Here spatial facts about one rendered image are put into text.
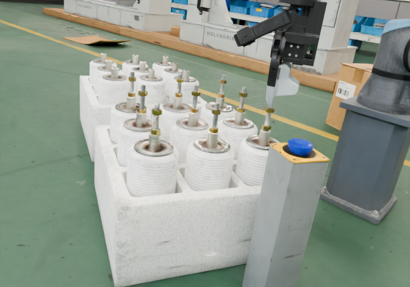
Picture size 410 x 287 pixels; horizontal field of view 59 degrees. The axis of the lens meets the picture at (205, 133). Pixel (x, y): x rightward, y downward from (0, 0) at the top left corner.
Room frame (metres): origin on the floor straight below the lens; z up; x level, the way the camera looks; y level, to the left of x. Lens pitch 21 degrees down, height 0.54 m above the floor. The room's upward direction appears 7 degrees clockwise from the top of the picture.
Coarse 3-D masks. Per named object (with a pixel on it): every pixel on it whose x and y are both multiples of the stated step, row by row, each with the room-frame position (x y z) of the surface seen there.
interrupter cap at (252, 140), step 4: (248, 136) 0.74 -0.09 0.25; (252, 136) 0.75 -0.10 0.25; (256, 136) 0.75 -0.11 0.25; (248, 140) 0.72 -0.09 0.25; (252, 140) 0.72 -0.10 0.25; (256, 140) 0.73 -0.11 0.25; (272, 140) 0.73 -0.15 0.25; (276, 140) 0.74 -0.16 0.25; (248, 144) 0.70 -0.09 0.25; (252, 144) 0.70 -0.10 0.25; (256, 144) 0.70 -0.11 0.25; (260, 144) 0.71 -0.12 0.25; (268, 144) 0.72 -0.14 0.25; (260, 148) 0.68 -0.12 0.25; (264, 148) 0.68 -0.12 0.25; (268, 148) 0.68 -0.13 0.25
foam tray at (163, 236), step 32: (96, 128) 0.86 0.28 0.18; (96, 160) 0.83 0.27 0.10; (96, 192) 0.82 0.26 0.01; (128, 192) 0.58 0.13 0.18; (192, 192) 0.60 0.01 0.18; (224, 192) 0.62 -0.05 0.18; (256, 192) 0.63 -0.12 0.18; (128, 224) 0.53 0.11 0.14; (160, 224) 0.56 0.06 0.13; (192, 224) 0.58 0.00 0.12; (224, 224) 0.61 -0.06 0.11; (128, 256) 0.53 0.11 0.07; (160, 256) 0.56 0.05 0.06; (192, 256) 0.58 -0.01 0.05; (224, 256) 0.61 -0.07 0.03
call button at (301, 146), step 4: (292, 140) 0.55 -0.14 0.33; (296, 140) 0.55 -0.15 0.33; (300, 140) 0.55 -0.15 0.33; (304, 140) 0.55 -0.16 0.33; (288, 144) 0.54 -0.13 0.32; (292, 144) 0.53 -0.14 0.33; (296, 144) 0.53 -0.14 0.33; (300, 144) 0.54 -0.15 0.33; (304, 144) 0.54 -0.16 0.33; (308, 144) 0.54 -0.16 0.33; (312, 144) 0.55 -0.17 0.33; (292, 148) 0.53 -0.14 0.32; (296, 148) 0.53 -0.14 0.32; (300, 148) 0.53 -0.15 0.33; (304, 148) 0.53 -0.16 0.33; (308, 148) 0.53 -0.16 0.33; (312, 148) 0.54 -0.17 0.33; (296, 152) 0.53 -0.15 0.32; (300, 152) 0.53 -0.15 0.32; (304, 152) 0.53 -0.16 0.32; (308, 152) 0.53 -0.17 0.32
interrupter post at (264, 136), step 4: (260, 132) 0.72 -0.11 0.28; (264, 132) 0.71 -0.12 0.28; (268, 132) 0.71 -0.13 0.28; (260, 136) 0.72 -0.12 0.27; (264, 136) 0.71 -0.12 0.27; (268, 136) 0.71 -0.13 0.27; (260, 140) 0.71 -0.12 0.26; (264, 140) 0.71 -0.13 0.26; (268, 140) 0.71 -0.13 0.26; (264, 144) 0.71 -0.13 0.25
